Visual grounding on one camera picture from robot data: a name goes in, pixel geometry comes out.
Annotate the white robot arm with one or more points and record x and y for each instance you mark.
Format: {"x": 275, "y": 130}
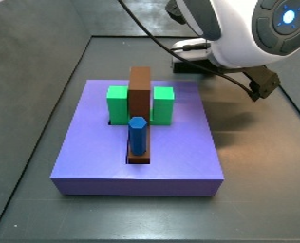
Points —
{"x": 240, "y": 33}

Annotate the purple base board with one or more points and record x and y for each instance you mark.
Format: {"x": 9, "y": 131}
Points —
{"x": 91, "y": 166}

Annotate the blue hexagonal peg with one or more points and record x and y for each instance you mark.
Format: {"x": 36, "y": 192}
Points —
{"x": 136, "y": 135}

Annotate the green block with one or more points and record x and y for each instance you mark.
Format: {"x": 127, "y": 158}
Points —
{"x": 116, "y": 104}
{"x": 162, "y": 105}

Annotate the brown upright block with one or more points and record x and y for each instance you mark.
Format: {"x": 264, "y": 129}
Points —
{"x": 138, "y": 103}

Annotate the green block right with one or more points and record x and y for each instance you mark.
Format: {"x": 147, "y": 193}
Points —
{"x": 162, "y": 105}

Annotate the black angle bracket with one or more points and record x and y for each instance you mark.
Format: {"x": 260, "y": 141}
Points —
{"x": 196, "y": 67}

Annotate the green block left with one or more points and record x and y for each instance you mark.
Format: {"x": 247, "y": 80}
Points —
{"x": 116, "y": 104}

